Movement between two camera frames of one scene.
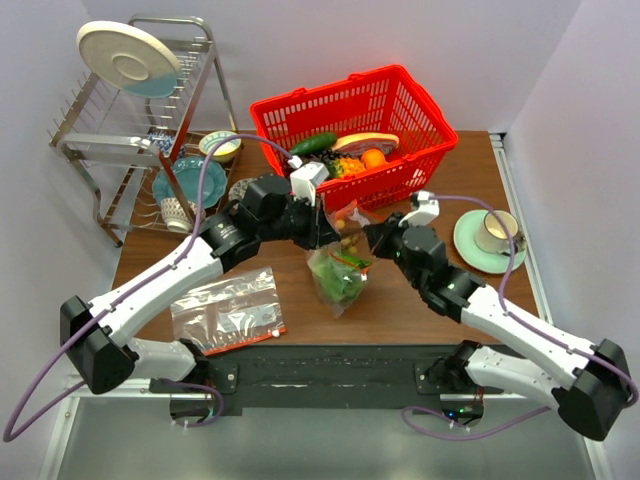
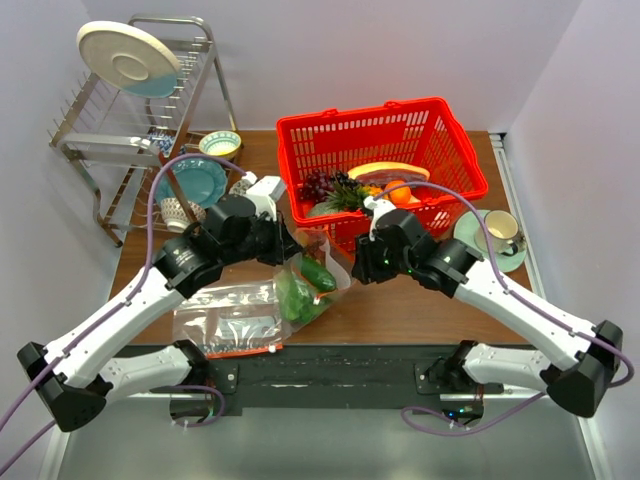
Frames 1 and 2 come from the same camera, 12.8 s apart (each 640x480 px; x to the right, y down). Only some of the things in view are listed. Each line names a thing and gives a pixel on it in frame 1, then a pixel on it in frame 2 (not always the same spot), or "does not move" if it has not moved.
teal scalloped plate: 188,171 does not move
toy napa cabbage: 342,276 → 297,302
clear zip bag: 339,269 → 308,284
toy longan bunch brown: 347,238 → 314,250
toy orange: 373,158 → 399,196
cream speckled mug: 492,236 does not move
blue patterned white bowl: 173,215 does not move
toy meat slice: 356,144 → 385,172
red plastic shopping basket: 389,100 → 430,133
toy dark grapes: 328,155 → 342,178
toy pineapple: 340,168 → 345,196
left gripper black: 319,232 → 284,246
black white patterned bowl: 238,189 does not move
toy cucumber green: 315,144 → 317,275
